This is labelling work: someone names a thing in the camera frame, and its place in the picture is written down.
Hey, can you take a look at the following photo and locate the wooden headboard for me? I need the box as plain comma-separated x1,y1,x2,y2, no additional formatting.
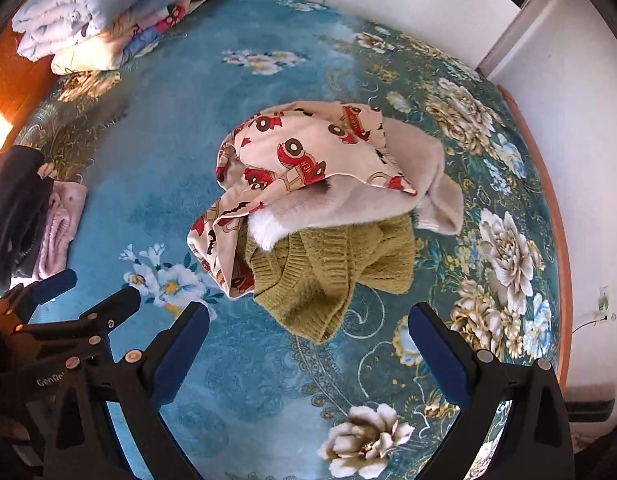
0,25,56,161

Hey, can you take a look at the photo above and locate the wooden bed side rail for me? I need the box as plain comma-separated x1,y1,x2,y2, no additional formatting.
477,67,575,397

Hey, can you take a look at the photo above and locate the thin wall cable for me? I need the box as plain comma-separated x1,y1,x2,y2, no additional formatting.
571,312,607,337

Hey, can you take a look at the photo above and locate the cream car print garment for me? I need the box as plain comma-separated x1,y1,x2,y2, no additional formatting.
187,101,419,301

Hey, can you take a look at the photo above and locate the pink fleece garment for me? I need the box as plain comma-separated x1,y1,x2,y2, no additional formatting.
36,180,89,281

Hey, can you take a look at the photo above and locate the cartoon print folded quilt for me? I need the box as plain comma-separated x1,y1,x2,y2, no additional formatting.
51,0,204,75

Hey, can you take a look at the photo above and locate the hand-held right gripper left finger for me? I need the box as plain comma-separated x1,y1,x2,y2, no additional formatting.
41,301,212,480

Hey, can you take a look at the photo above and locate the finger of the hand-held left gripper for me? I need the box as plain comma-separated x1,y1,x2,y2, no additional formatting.
0,268,79,322
12,286,142,362

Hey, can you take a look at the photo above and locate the light purple folded quilt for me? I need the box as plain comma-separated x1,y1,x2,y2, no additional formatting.
11,0,192,61

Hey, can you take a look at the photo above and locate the blue floral blanket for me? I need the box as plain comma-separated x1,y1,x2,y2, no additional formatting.
8,0,571,480

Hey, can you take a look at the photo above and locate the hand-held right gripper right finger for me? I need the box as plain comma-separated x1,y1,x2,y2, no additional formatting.
407,301,574,480

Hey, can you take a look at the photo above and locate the pink and green sock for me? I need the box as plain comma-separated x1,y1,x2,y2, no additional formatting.
246,115,464,252

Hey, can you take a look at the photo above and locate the wall socket with plug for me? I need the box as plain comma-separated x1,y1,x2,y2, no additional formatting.
595,287,617,323

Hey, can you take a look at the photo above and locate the dark floor object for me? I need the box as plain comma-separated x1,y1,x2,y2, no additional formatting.
563,385,617,424

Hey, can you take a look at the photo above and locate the green knit sweater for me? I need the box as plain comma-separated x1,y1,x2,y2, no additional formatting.
241,215,416,345

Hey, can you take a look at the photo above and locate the black garment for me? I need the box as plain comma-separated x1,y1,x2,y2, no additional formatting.
0,145,56,293

